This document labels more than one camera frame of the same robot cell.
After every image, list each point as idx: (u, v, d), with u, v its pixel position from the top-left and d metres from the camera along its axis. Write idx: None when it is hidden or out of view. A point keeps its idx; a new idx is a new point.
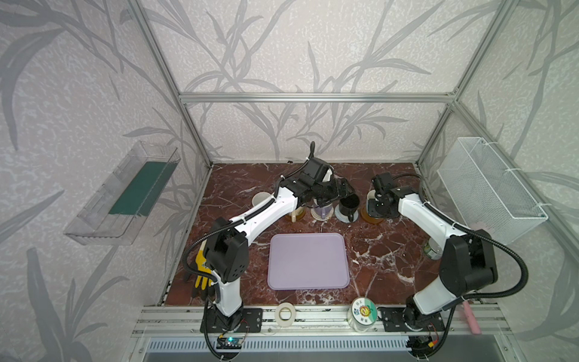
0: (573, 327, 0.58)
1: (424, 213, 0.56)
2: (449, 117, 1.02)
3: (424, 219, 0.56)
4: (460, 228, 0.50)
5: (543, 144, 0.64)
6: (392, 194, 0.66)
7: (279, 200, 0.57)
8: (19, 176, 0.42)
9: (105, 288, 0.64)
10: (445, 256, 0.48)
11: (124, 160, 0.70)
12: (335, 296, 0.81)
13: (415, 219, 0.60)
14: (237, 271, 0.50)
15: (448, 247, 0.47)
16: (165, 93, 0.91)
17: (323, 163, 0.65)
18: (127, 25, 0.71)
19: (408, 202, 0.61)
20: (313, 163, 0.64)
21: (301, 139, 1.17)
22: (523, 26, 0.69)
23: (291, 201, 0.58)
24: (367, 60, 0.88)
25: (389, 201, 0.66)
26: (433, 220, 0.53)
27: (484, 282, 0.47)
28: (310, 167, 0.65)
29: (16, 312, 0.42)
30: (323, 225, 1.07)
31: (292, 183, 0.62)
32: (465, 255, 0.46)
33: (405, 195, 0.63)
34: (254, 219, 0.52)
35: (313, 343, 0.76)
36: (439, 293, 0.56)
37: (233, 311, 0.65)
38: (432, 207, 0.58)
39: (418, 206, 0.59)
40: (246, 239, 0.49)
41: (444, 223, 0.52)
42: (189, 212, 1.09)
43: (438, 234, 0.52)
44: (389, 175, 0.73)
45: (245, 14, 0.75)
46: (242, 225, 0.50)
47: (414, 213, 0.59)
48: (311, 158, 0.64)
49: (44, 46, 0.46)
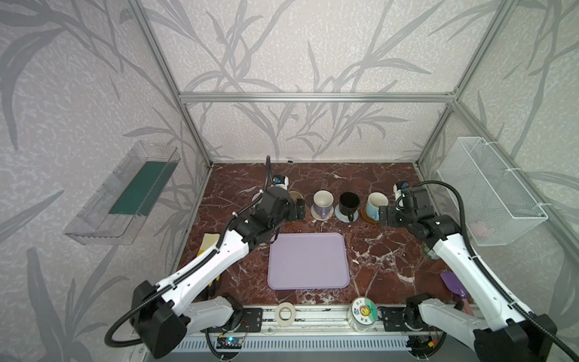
0: (572, 327, 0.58)
1: (470, 271, 0.46)
2: (449, 117, 1.02)
3: (469, 278, 0.46)
4: (519, 311, 0.41)
5: (543, 144, 0.64)
6: (428, 226, 0.54)
7: (223, 249, 0.49)
8: (19, 176, 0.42)
9: (105, 287, 0.64)
10: (495, 338, 0.40)
11: (124, 160, 0.70)
12: (335, 296, 0.81)
13: (455, 270, 0.49)
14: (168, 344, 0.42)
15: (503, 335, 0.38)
16: (165, 93, 0.91)
17: (280, 195, 0.56)
18: (127, 25, 0.71)
19: (451, 250, 0.50)
20: (268, 196, 0.55)
21: (301, 139, 1.17)
22: (523, 25, 0.69)
23: (238, 250, 0.50)
24: (367, 59, 0.87)
25: (424, 235, 0.54)
26: (484, 286, 0.44)
27: None
28: (264, 202, 0.55)
29: (16, 312, 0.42)
30: (323, 225, 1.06)
31: (244, 224, 0.54)
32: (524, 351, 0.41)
33: (447, 236, 0.52)
34: (188, 282, 0.43)
35: (314, 343, 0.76)
36: (453, 326, 0.53)
37: (226, 319, 0.64)
38: (482, 265, 0.47)
39: (464, 259, 0.48)
40: (171, 311, 0.40)
41: (498, 298, 0.42)
42: (189, 212, 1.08)
43: (485, 304, 0.43)
44: (425, 196, 0.59)
45: (245, 14, 0.75)
46: (170, 291, 0.42)
47: (458, 266, 0.48)
48: (267, 192, 0.55)
49: (44, 46, 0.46)
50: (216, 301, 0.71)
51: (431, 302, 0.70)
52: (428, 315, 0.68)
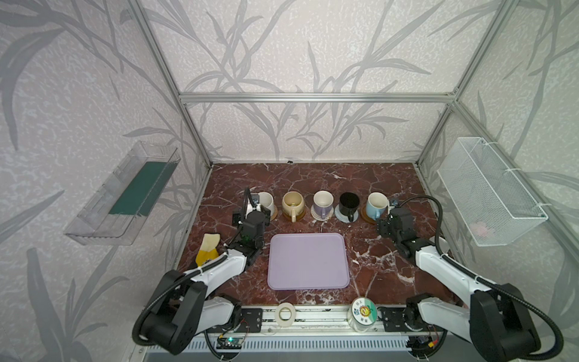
0: (572, 328, 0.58)
1: (442, 267, 0.54)
2: (449, 117, 1.02)
3: (444, 274, 0.53)
4: (484, 283, 0.47)
5: (543, 144, 0.64)
6: (408, 247, 0.64)
7: (231, 257, 0.60)
8: (19, 176, 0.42)
9: (105, 288, 0.64)
10: (475, 315, 0.43)
11: (124, 160, 0.70)
12: (335, 296, 0.81)
13: (435, 273, 0.56)
14: (185, 333, 0.42)
15: (476, 305, 0.43)
16: (165, 93, 0.91)
17: (257, 222, 0.66)
18: (127, 25, 0.71)
19: (426, 255, 0.59)
20: (248, 225, 0.65)
21: (301, 139, 1.17)
22: (523, 26, 0.69)
23: (240, 259, 0.61)
24: (367, 59, 0.87)
25: (406, 256, 0.65)
26: (454, 273, 0.51)
27: (524, 345, 0.41)
28: (246, 230, 0.65)
29: (16, 312, 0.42)
30: (323, 225, 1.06)
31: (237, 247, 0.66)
32: (494, 314, 0.42)
33: (421, 248, 0.61)
34: (209, 272, 0.51)
35: (314, 343, 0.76)
36: (452, 323, 0.53)
37: (229, 317, 0.65)
38: (451, 261, 0.55)
39: (436, 259, 0.57)
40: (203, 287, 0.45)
41: (466, 277, 0.49)
42: (190, 212, 1.09)
43: (463, 289, 0.48)
44: (410, 219, 0.68)
45: (245, 14, 0.75)
46: (199, 275, 0.49)
47: (433, 267, 0.57)
48: (245, 221, 0.66)
49: (44, 46, 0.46)
50: (215, 300, 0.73)
51: (429, 300, 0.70)
52: (427, 313, 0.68)
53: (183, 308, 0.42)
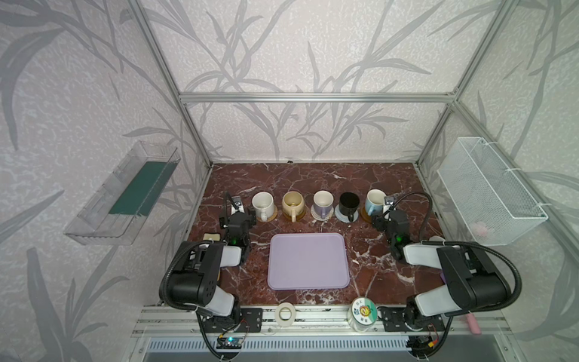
0: (572, 327, 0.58)
1: (421, 248, 0.61)
2: (449, 117, 1.02)
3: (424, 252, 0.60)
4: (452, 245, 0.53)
5: (543, 143, 0.64)
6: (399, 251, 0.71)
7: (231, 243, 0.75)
8: (19, 176, 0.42)
9: (105, 288, 0.64)
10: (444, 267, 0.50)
11: (124, 160, 0.70)
12: (335, 296, 0.81)
13: (418, 259, 0.63)
14: (209, 285, 0.47)
15: (442, 258, 0.50)
16: (165, 93, 0.91)
17: (242, 221, 0.72)
18: (127, 25, 0.71)
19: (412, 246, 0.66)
20: (233, 226, 0.70)
21: (301, 139, 1.17)
22: (523, 26, 0.69)
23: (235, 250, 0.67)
24: (367, 59, 0.87)
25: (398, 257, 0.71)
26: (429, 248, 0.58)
27: (489, 284, 0.45)
28: (233, 231, 0.71)
29: (16, 312, 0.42)
30: (323, 225, 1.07)
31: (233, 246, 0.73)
32: (455, 259, 0.49)
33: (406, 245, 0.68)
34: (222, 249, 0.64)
35: (314, 343, 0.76)
36: (442, 296, 0.55)
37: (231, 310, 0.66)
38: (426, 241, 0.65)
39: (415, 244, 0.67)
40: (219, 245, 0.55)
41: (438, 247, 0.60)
42: (190, 212, 1.09)
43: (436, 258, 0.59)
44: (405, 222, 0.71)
45: (245, 14, 0.75)
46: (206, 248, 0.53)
47: (418, 253, 0.63)
48: (230, 223, 0.71)
49: (43, 46, 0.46)
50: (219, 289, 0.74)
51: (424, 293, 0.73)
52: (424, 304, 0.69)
53: (206, 261, 0.48)
